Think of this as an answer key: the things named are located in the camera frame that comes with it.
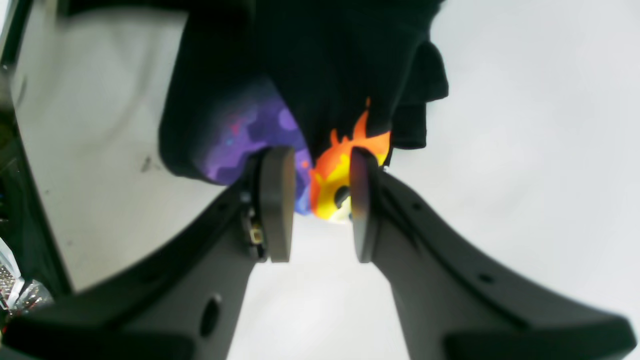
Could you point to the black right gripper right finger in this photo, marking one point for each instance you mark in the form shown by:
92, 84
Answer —
453, 301

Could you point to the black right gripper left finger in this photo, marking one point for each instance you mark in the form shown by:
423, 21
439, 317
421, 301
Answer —
182, 302

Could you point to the black T-shirt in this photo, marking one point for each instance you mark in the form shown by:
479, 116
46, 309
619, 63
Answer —
319, 76

